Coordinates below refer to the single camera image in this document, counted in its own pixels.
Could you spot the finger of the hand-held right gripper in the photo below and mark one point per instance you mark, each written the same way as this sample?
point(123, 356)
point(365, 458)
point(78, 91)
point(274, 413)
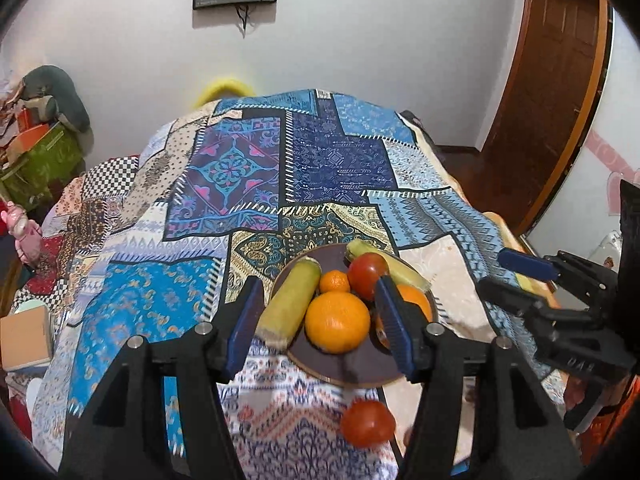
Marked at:
point(515, 300)
point(527, 264)

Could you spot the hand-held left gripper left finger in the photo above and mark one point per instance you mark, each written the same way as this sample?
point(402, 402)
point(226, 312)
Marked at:
point(245, 325)

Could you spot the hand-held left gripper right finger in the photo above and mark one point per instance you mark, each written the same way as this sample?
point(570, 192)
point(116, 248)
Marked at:
point(395, 325)

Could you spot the large orange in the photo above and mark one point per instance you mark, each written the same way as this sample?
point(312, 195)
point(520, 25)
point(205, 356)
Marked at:
point(417, 302)
point(337, 321)

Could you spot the corn cob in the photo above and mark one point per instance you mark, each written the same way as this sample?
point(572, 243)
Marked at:
point(407, 275)
point(290, 305)

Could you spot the red tomato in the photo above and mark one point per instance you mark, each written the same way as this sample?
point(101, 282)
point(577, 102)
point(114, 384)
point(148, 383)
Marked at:
point(365, 270)
point(367, 422)

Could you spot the small tangerine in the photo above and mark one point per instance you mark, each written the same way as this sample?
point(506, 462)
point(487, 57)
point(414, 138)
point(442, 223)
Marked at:
point(334, 281)

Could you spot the dark purple round plate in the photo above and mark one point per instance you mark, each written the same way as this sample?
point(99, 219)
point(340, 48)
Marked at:
point(320, 360)

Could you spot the white sliding wardrobe door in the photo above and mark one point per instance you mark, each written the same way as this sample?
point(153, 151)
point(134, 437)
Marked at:
point(590, 170)

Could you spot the patchwork printed blanket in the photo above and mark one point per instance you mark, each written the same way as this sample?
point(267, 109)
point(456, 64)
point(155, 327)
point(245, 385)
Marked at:
point(225, 185)

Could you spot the brown wooden door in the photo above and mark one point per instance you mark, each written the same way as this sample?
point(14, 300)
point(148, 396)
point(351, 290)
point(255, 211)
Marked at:
point(550, 100)

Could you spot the beige book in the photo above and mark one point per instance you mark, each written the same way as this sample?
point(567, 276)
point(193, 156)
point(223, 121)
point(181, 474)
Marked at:
point(25, 337)

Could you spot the pink rabbit toy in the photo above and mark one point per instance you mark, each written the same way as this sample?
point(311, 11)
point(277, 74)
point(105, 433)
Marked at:
point(25, 232)

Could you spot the green patterned bag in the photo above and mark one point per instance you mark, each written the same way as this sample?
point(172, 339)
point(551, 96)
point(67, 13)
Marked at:
point(47, 165)

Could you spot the orange cardboard box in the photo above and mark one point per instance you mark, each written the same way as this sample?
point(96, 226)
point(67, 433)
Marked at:
point(30, 137)

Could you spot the pile of clothes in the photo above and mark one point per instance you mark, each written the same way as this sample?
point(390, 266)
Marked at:
point(10, 105)

